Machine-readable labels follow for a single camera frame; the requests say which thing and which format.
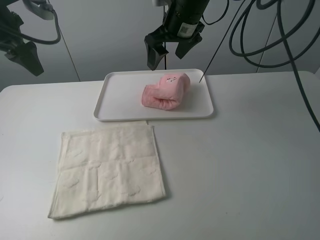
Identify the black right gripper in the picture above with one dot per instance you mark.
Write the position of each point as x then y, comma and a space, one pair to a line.
182, 24

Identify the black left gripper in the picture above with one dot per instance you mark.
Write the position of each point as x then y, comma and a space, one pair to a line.
13, 45

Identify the pink towel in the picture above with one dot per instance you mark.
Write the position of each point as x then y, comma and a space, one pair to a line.
168, 93

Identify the white rectangular plastic tray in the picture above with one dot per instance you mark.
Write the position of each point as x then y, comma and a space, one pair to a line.
120, 97

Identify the cream white towel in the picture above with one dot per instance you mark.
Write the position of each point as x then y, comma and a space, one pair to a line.
106, 168

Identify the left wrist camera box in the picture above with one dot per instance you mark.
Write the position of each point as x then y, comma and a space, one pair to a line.
41, 8

